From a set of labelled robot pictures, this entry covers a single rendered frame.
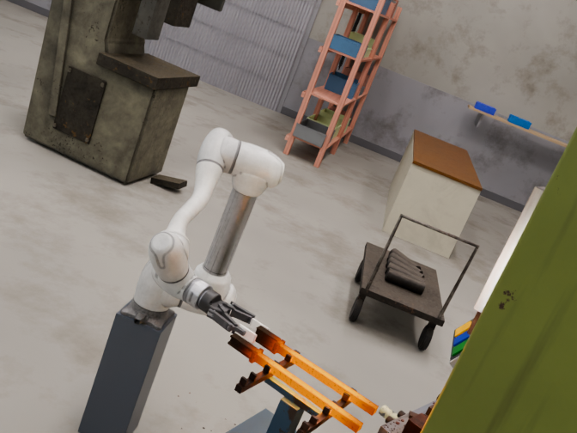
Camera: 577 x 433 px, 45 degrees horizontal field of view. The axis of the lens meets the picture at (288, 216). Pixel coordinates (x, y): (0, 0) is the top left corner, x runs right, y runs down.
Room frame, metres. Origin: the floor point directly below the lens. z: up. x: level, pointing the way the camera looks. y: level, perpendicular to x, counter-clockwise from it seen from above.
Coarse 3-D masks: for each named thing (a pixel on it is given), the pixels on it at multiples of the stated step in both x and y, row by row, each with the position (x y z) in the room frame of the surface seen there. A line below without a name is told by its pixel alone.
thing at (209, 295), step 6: (204, 294) 2.03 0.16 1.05; (210, 294) 2.04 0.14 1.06; (216, 294) 2.04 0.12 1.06; (204, 300) 2.02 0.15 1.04; (210, 300) 2.02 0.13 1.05; (216, 300) 2.05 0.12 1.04; (204, 306) 2.01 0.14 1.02; (210, 306) 2.01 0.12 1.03; (216, 306) 2.02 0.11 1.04; (204, 312) 2.03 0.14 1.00; (228, 312) 2.03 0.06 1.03
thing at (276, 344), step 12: (264, 336) 1.96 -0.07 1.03; (276, 336) 1.96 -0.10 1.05; (276, 348) 1.92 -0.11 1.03; (288, 348) 1.93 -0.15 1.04; (300, 360) 1.89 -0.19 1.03; (312, 372) 1.87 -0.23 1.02; (324, 372) 1.87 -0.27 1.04; (336, 384) 1.83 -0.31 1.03; (360, 396) 1.82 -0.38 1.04; (372, 408) 1.78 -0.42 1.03
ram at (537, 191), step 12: (540, 192) 1.94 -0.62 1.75; (528, 204) 1.95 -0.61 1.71; (528, 216) 1.94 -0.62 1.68; (516, 228) 1.95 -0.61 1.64; (516, 240) 1.94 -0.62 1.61; (504, 252) 1.95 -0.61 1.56; (504, 264) 1.94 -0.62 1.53; (492, 276) 1.95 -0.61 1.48; (492, 288) 1.94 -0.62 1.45; (480, 300) 1.95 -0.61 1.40; (480, 312) 1.94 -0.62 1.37
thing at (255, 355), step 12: (240, 348) 1.86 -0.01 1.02; (252, 348) 1.84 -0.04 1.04; (252, 360) 1.81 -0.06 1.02; (264, 360) 1.81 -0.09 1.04; (276, 372) 1.79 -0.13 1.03; (288, 372) 1.80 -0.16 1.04; (288, 384) 1.76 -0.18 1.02; (300, 384) 1.76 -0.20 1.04; (312, 396) 1.73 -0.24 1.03; (324, 396) 1.74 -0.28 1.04; (336, 408) 1.71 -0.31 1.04; (348, 420) 1.68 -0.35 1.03
